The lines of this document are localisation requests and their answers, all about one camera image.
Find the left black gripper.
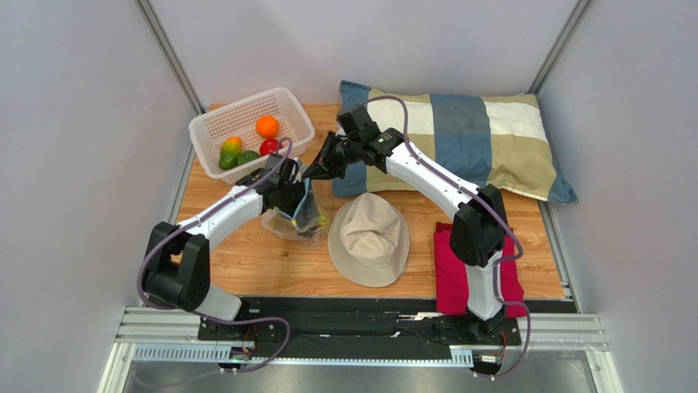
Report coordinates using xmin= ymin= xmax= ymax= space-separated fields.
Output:
xmin=279 ymin=178 xmax=321 ymax=223

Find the clear zip top bag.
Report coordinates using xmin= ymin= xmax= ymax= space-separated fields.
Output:
xmin=261 ymin=174 xmax=329 ymax=249

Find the red fake apple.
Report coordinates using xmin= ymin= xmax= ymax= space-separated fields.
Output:
xmin=259 ymin=138 xmax=282 ymax=157

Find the green fake avocado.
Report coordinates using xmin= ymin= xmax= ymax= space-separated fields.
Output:
xmin=237 ymin=150 xmax=261 ymax=166

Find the orange fake orange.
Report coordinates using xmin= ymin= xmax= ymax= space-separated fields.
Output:
xmin=256 ymin=115 xmax=280 ymax=139

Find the green orange fake mango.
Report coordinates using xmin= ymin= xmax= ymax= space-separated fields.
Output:
xmin=218 ymin=137 xmax=243 ymax=170

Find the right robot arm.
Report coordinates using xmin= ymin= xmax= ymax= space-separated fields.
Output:
xmin=302 ymin=105 xmax=508 ymax=339

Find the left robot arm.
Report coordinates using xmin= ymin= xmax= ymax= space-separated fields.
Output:
xmin=138 ymin=153 xmax=306 ymax=322

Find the beige bucket hat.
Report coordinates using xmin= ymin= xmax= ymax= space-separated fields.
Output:
xmin=328 ymin=192 xmax=411 ymax=287

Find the white plastic basket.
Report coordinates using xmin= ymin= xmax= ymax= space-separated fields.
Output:
xmin=189 ymin=87 xmax=315 ymax=184

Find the red folded cloth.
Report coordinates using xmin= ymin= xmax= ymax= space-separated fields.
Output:
xmin=433 ymin=222 xmax=524 ymax=315

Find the plaid pillow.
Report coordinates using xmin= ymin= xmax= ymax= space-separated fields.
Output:
xmin=339 ymin=80 xmax=578 ymax=205

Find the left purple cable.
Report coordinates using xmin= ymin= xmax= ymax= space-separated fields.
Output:
xmin=136 ymin=137 xmax=294 ymax=374

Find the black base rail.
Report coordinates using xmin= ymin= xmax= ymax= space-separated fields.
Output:
xmin=197 ymin=296 xmax=523 ymax=361

